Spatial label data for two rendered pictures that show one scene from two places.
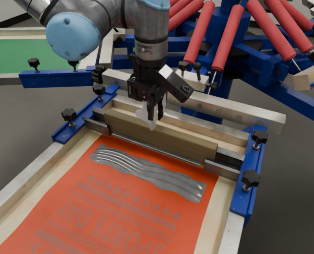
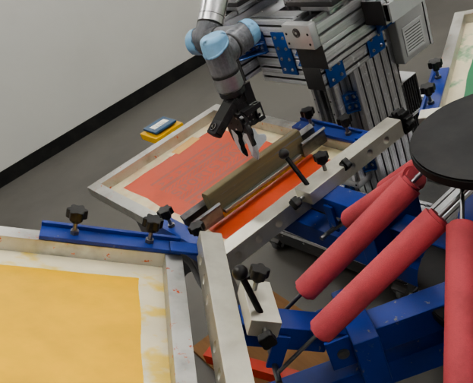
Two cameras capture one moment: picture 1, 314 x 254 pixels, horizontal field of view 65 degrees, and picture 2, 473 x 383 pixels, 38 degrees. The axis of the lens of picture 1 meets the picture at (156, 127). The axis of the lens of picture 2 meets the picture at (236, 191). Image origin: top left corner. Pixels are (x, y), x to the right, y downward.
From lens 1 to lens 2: 2.10 m
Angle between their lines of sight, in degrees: 94
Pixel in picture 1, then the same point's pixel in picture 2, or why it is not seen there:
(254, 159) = (193, 238)
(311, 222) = not seen: outside the picture
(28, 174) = (269, 121)
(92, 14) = (197, 36)
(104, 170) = not seen: hidden behind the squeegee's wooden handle
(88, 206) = (232, 159)
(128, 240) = (194, 179)
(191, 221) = (183, 209)
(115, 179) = not seen: hidden behind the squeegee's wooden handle
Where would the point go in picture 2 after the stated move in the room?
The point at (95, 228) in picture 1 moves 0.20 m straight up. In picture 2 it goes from (213, 165) to (191, 112)
